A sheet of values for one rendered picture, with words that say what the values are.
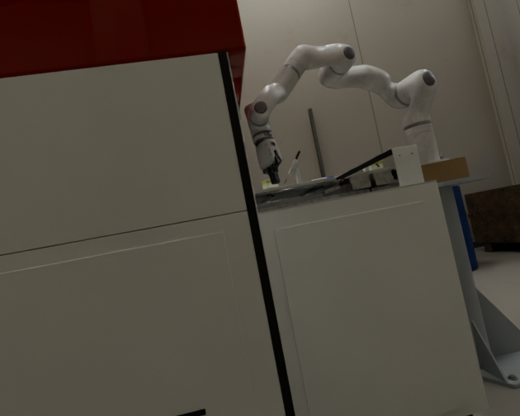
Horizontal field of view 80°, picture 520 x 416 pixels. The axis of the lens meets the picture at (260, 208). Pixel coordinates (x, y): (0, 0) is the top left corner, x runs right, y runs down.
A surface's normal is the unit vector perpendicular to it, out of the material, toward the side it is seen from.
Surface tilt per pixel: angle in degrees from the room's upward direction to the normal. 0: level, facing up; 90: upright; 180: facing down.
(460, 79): 90
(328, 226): 90
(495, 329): 90
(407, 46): 90
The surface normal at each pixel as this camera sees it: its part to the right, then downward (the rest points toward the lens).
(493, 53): 0.05, -0.07
